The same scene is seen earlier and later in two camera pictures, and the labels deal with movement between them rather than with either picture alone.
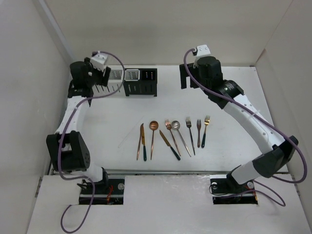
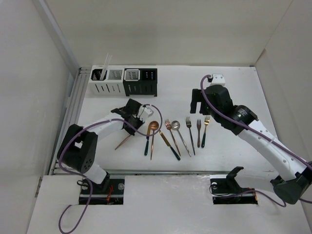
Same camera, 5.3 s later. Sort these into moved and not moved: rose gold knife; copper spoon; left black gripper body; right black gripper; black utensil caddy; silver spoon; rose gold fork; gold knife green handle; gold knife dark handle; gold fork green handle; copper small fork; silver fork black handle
Moved: gold knife green handle; rose gold knife; right black gripper; left black gripper body
Not moved: gold fork green handle; gold knife dark handle; copper spoon; rose gold fork; silver fork black handle; copper small fork; silver spoon; black utensil caddy
